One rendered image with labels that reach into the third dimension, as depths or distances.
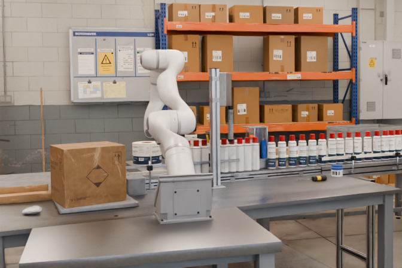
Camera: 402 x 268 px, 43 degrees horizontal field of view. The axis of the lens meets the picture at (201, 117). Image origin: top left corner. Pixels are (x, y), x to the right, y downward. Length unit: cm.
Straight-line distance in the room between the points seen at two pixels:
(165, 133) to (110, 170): 34
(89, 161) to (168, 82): 53
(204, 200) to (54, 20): 555
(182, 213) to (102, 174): 49
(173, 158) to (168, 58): 60
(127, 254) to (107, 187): 73
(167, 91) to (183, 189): 56
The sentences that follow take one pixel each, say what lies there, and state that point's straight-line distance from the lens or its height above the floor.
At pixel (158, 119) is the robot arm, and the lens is 235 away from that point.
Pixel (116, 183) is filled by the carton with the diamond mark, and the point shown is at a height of 94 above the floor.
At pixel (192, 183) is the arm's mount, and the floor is 99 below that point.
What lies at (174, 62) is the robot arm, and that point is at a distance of 259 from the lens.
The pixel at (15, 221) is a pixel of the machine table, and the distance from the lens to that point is 236.
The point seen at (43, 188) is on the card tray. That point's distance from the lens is 297.
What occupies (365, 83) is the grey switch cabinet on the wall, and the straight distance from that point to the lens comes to 812.
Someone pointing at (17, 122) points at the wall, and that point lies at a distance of 742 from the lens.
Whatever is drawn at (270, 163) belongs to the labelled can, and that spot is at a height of 92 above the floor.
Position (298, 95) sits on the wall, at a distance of 803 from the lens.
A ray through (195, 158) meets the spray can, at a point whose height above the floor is 98.
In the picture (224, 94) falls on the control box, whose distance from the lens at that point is 287.
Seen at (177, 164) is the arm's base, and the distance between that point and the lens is 223.
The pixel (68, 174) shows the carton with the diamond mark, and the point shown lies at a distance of 240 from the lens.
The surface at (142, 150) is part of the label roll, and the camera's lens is 343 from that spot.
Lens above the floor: 138
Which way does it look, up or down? 3 degrees down
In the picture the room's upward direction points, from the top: 1 degrees counter-clockwise
